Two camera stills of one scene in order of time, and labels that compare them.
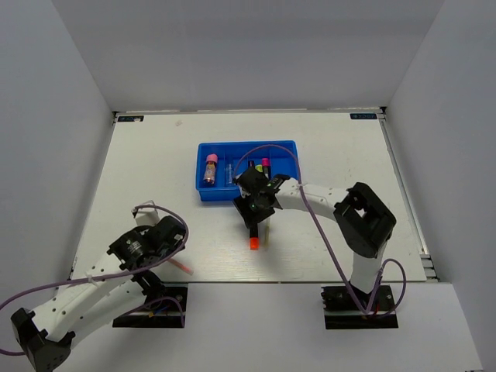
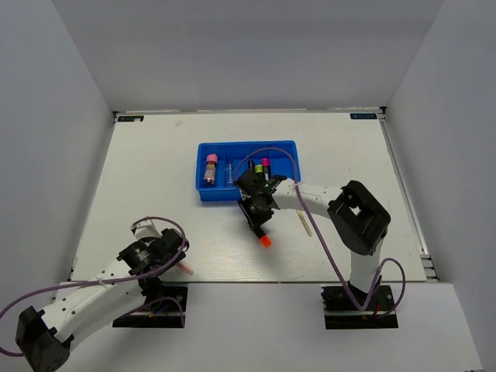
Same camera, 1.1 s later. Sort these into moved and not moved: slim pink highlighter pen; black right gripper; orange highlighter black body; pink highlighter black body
Moved: orange highlighter black body
Not moved: slim pink highlighter pen; pink highlighter black body; black right gripper
